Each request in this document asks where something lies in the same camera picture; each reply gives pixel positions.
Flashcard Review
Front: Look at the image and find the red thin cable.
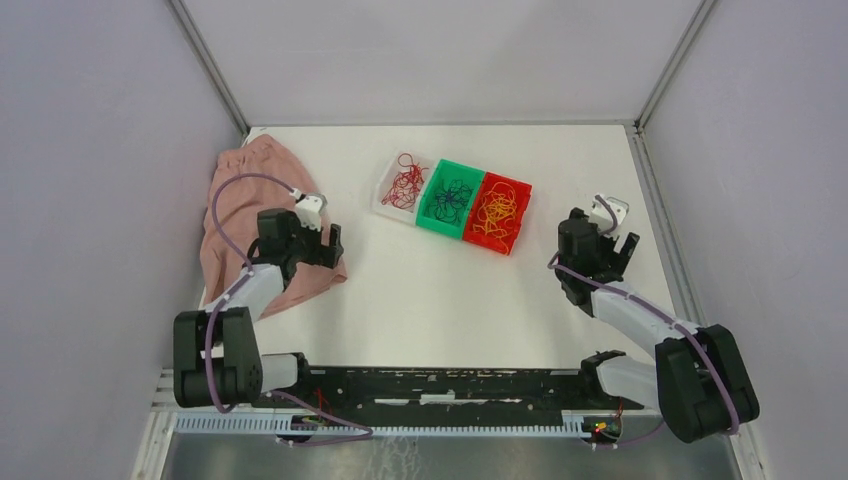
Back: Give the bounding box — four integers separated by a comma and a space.
380, 153, 429, 212

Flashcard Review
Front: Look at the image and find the purple thin cable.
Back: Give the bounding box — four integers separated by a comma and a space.
425, 177, 474, 225

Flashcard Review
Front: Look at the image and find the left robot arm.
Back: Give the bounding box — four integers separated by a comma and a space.
173, 208, 344, 412

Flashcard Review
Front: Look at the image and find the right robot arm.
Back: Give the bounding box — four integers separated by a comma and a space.
548, 208, 761, 443

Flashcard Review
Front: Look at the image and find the pink cloth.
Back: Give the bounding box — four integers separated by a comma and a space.
199, 134, 347, 318

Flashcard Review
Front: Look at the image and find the red plastic bin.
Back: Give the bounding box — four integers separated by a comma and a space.
462, 172, 533, 256

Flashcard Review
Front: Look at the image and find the clear plastic bin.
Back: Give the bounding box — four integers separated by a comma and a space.
370, 151, 438, 225

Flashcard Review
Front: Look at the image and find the green plastic bin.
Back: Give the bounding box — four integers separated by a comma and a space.
415, 159, 485, 239

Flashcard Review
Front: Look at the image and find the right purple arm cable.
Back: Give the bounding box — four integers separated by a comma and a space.
547, 194, 742, 450

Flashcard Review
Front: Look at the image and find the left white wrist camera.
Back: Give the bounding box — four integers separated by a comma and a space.
291, 189, 327, 232

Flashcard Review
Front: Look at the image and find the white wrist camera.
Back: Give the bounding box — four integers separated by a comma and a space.
291, 189, 327, 232
588, 193, 630, 239

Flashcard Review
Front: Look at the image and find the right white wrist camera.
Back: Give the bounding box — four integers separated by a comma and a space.
588, 193, 630, 239

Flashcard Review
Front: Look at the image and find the white slotted cable duct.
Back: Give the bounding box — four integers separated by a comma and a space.
174, 413, 590, 440

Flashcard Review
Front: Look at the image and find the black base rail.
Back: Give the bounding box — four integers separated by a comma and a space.
287, 366, 643, 428

